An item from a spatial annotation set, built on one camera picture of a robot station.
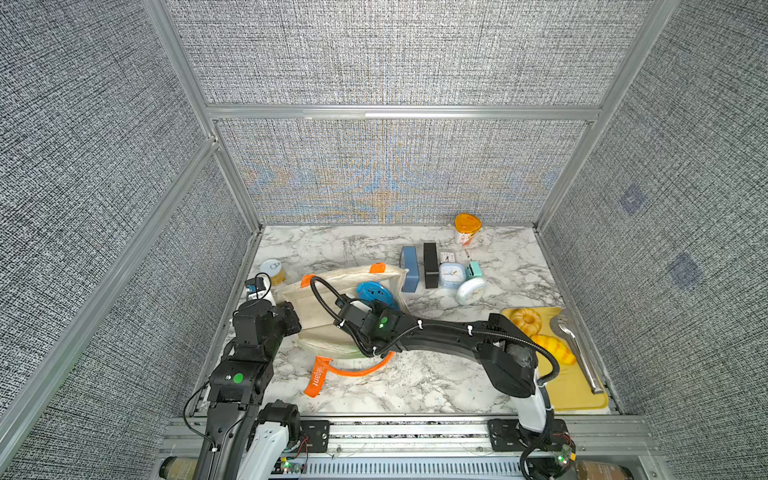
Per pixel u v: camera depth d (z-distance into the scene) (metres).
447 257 1.07
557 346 0.86
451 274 1.02
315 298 0.63
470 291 0.93
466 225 1.07
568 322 0.93
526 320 0.90
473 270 1.00
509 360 0.49
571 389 0.82
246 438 0.49
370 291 0.89
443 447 0.73
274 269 1.00
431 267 0.97
